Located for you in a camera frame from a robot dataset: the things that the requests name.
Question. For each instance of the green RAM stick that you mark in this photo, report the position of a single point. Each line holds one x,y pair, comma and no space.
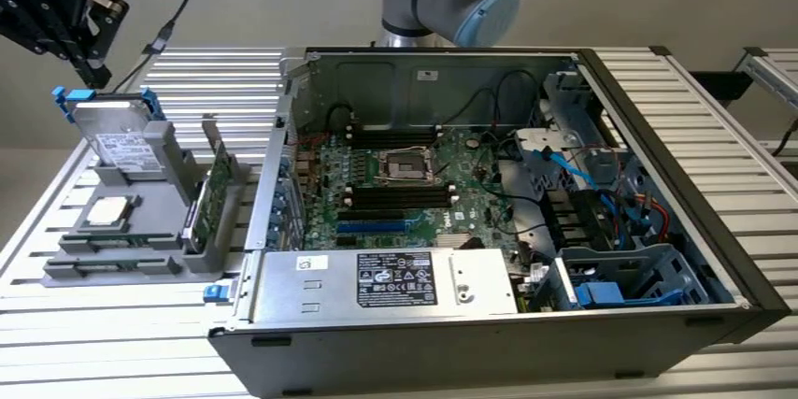
115,238

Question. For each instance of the black RAM slot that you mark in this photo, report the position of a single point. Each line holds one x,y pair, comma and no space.
391,133
399,194
399,188
401,200
401,206
391,128

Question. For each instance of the silver hard disk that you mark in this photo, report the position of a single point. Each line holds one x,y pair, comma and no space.
115,137

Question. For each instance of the silver CPU chip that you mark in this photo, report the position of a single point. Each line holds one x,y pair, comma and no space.
110,210

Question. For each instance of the grey parts rack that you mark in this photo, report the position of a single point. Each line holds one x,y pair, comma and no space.
157,212

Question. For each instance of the green graphics card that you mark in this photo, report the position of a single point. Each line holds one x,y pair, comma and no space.
209,203

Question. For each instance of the small white case sticker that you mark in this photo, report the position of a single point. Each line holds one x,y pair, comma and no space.
427,74

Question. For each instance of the black long expansion slot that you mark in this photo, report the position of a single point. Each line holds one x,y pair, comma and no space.
371,215

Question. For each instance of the blue case latch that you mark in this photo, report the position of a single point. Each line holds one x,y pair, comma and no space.
215,292

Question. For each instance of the black short expansion slot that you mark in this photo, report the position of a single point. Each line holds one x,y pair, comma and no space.
347,242

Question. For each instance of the white square sticker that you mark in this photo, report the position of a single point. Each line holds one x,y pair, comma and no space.
314,263

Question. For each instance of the blue expansion slot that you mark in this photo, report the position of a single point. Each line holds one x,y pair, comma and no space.
371,227

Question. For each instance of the round coin battery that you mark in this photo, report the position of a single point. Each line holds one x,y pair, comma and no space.
474,141

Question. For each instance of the silver power supply unit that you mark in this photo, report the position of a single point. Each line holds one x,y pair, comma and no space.
325,291

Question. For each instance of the green motherboard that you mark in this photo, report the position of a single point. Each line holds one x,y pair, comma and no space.
461,184

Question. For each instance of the black power supply label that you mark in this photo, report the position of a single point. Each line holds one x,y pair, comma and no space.
397,280

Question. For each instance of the silver chipset heatsink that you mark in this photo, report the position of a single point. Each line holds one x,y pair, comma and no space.
461,241

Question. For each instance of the grey metal disk bay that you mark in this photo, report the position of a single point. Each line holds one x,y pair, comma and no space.
561,137

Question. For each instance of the black open PC case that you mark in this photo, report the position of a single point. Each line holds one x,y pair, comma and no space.
499,352

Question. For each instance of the blue-grey drive cage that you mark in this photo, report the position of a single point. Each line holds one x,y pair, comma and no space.
624,273

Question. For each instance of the neighbouring metal slat table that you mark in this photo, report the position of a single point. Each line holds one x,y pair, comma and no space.
773,76

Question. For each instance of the blue disk bracket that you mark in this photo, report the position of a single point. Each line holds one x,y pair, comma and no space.
62,100

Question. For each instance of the CPU socket with metal frame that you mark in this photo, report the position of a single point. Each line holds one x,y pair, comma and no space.
405,164

